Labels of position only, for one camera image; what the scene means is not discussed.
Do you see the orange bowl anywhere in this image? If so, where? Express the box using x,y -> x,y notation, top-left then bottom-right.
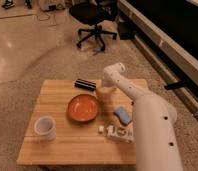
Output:
67,94 -> 99,122

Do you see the black box on floor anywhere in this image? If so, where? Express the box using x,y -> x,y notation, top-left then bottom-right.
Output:
117,22 -> 136,40

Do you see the wooden table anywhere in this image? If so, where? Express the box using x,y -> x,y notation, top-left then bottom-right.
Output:
16,79 -> 149,171

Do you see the black office chair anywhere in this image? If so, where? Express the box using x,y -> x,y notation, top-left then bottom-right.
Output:
69,0 -> 117,51

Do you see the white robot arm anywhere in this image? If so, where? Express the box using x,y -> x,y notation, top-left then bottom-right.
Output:
101,62 -> 184,171

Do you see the translucent plastic cup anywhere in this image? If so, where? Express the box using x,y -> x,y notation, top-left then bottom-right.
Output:
34,116 -> 56,140

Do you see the tan robot gripper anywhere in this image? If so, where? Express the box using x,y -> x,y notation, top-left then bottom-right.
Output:
96,86 -> 116,101

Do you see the blue sponge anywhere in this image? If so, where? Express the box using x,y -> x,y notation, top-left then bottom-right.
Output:
114,106 -> 132,126

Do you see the black whiteboard eraser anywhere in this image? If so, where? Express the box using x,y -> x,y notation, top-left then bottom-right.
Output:
74,79 -> 96,91

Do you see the clear plastic bottle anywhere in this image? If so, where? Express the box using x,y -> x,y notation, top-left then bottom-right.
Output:
98,125 -> 134,143

